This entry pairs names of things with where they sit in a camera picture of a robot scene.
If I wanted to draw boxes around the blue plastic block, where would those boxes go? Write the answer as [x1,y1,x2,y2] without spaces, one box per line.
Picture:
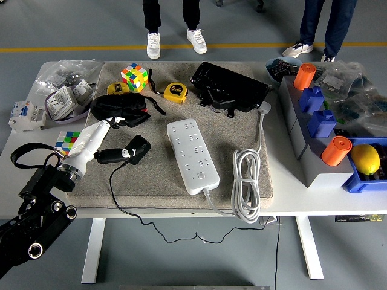
[298,86,326,115]
[307,109,337,139]

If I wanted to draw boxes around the black cloth pouch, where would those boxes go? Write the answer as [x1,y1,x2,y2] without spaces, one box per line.
[89,93,167,128]

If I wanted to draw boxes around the yellow lemon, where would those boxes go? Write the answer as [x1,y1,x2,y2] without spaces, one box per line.
[350,143,381,176]

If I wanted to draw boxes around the lavender bowl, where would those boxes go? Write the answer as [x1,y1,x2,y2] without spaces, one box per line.
[44,86,91,126]

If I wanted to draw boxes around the black plastic-wrapped device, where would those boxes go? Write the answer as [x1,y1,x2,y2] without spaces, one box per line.
[190,62,272,118]

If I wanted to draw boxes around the thin black plug cord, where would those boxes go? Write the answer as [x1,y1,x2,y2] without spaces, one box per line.
[108,161,275,245]

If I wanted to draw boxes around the white circuit breaker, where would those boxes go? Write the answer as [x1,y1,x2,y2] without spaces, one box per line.
[8,101,47,133]

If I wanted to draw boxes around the pile of clear parts bags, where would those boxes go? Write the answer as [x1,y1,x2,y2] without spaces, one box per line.
[314,60,387,138]

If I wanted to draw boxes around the white power strip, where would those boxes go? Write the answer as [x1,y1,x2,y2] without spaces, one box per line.
[166,118,221,196]

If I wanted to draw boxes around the small colourful puzzle cube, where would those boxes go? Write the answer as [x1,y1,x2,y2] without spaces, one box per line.
[55,130,82,156]

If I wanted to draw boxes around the white power strip cable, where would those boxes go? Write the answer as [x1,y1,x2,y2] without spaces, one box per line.
[203,101,272,225]

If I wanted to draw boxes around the person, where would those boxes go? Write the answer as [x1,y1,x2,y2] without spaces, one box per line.
[141,0,208,60]
[282,0,359,63]

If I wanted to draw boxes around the black hanging cable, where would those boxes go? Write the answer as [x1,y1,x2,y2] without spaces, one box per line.
[273,216,281,290]

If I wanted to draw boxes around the white table leg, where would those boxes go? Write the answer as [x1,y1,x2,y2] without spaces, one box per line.
[80,217,106,285]
[294,216,325,280]

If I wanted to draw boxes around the large colourful puzzle cube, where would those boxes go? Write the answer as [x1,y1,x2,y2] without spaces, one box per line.
[120,62,149,92]

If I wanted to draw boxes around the yellow tape measure round label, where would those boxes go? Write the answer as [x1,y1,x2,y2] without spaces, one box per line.
[147,68,189,105]

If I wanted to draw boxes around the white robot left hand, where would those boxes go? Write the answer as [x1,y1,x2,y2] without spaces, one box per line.
[60,115,134,179]

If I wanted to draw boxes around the grey-brown mat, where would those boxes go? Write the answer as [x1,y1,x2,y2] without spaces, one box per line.
[65,62,275,211]

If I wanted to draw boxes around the orange cylinder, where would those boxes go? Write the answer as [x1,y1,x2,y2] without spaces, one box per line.
[320,135,353,167]
[293,62,317,91]

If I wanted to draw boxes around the black table control panel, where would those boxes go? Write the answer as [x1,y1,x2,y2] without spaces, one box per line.
[334,214,382,224]

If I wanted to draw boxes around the grey box stand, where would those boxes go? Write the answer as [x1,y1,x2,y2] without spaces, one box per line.
[278,74,354,189]

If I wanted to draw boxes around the blue bowl of parts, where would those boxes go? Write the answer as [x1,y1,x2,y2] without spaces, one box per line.
[265,57,303,85]

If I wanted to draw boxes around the yellow tape measure square label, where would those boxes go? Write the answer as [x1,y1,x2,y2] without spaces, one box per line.
[106,82,129,96]

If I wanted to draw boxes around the blue plastic bin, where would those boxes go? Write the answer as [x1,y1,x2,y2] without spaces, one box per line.
[342,136,387,193]

